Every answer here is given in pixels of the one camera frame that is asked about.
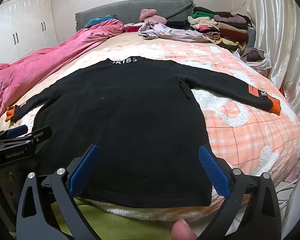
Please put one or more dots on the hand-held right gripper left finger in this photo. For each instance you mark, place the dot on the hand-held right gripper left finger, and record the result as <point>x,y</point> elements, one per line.
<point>83,172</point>

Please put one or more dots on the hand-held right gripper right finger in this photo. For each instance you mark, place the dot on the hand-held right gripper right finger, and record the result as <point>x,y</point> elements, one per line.
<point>212,170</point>

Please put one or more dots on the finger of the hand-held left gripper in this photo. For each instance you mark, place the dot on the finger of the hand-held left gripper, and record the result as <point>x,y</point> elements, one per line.
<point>40,133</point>
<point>16,131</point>

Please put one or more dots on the black sweater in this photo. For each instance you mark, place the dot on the black sweater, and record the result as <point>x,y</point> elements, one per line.
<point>127,130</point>

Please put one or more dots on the white bag of clothes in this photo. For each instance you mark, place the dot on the white bag of clothes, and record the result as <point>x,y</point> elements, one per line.
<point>252,55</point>

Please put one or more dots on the pile of folded clothes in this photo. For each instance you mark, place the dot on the pile of folded clothes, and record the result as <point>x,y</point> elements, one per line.
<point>227,27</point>

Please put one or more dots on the person's left hand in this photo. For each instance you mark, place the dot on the person's left hand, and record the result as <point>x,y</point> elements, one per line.
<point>11,183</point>

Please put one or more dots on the person's right hand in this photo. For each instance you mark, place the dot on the person's right hand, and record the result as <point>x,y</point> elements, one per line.
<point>182,230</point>

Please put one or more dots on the peach plaid fleece blanket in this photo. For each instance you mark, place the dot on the peach plaid fleece blanket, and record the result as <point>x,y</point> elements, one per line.
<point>240,135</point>

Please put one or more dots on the green cloth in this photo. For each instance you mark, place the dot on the green cloth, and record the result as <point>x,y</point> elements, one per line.
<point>115,227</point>

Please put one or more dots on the pink duvet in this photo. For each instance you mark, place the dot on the pink duvet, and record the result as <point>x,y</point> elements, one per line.
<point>40,65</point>

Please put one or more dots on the red item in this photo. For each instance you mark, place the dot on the red item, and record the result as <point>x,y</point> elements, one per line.
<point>281,90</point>

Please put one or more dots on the floral basket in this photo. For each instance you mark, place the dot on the floral basket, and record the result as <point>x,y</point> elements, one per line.
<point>263,72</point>

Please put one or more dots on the white wardrobe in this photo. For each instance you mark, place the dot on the white wardrobe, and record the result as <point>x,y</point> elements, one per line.
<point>22,17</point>

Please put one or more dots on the blue cloth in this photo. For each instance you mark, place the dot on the blue cloth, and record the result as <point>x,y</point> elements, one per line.
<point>97,20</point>

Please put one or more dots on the grey bolster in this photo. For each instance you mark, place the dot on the grey bolster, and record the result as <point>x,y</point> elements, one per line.
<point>251,36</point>

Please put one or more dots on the red garment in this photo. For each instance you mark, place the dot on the red garment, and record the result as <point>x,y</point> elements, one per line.
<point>132,28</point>

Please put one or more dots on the lavender garment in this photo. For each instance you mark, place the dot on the lavender garment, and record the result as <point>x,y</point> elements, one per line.
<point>165,31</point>

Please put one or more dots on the black clothing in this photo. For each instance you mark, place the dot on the black clothing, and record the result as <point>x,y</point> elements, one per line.
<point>180,24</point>

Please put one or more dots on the grey quilted headboard cover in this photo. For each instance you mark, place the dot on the grey quilted headboard cover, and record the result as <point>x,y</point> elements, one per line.
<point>130,10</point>

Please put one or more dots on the white satin curtain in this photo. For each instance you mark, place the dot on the white satin curtain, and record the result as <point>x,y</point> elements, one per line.
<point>277,30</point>

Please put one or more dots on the pink fluffy pillow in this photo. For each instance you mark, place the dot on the pink fluffy pillow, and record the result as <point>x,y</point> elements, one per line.
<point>157,20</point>

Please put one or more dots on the pink fluffy garment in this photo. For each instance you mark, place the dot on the pink fluffy garment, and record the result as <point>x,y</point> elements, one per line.
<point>148,14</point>

